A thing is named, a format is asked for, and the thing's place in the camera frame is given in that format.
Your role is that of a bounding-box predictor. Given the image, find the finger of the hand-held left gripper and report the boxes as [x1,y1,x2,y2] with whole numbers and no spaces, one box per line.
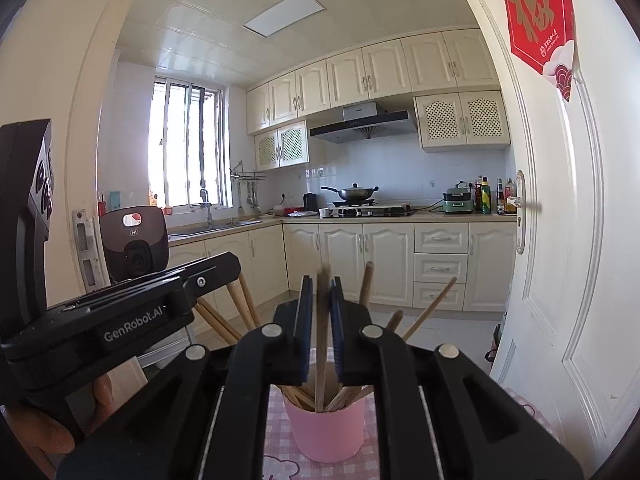
[165,251,242,311]

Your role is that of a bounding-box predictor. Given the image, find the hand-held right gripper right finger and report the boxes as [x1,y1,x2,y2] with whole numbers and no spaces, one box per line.
[327,276,585,480]

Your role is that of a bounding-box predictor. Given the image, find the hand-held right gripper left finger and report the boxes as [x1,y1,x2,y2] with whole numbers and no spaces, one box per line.
[56,274,315,480]

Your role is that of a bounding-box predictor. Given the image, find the single wooden chopstick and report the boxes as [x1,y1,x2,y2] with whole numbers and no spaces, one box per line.
[315,266,332,413]

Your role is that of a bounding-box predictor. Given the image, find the group of light wooden chopsticks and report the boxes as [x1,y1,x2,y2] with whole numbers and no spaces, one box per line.
[192,272,405,412]

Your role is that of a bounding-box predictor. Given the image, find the pink cup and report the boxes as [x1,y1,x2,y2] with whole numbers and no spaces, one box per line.
[281,385,368,463]

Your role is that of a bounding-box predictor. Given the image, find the person's left hand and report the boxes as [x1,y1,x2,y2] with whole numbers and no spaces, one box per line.
[0,374,115,480]

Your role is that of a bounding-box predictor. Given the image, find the steel kitchen sink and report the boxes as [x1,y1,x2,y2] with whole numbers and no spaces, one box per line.
[170,219,263,237]

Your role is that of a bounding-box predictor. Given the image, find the chrome faucet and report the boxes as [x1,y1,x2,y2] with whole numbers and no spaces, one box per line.
[199,189,215,228]

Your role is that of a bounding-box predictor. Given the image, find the cream base kitchen cabinets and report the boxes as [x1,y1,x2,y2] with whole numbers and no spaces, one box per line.
[167,215,518,341]

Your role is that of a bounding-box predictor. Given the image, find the thin dark wooden chopstick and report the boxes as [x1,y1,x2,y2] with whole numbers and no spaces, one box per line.
[402,276,458,342]

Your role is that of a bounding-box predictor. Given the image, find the pink checked tablecloth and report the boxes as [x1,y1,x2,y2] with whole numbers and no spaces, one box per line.
[260,345,556,480]

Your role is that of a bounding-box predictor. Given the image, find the kitchen window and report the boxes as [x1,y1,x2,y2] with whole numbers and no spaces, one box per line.
[147,76,233,211]

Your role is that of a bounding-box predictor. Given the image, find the gas stove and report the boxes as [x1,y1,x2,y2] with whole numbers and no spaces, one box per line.
[320,201,417,218]

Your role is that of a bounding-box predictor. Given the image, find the steel wok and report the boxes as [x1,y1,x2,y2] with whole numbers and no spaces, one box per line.
[320,183,380,204]

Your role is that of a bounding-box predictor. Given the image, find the green electric cooker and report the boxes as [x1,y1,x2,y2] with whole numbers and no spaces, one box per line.
[442,183,475,215]

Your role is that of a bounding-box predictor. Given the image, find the steel range hood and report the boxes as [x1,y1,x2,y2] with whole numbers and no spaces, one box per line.
[309,101,418,144]

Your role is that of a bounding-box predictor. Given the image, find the row of condiment bottles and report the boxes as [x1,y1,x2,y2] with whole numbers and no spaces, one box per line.
[472,175,518,216]

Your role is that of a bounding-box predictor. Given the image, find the white door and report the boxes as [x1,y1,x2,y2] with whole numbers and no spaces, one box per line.
[445,0,640,461]

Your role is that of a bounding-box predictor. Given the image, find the cream upper kitchen cabinets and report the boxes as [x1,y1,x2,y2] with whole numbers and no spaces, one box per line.
[245,27,512,172]

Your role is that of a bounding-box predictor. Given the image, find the ceiling light panel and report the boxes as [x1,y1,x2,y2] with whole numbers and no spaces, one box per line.
[243,0,327,38]

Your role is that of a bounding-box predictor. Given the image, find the wall utensil rack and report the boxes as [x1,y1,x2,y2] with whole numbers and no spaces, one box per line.
[229,161,267,213]

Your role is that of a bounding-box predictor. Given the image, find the metal door handle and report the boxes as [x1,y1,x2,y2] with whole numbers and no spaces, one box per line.
[515,170,543,256]

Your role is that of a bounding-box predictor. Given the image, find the red wall poster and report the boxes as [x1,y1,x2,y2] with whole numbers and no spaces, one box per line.
[500,0,578,103]

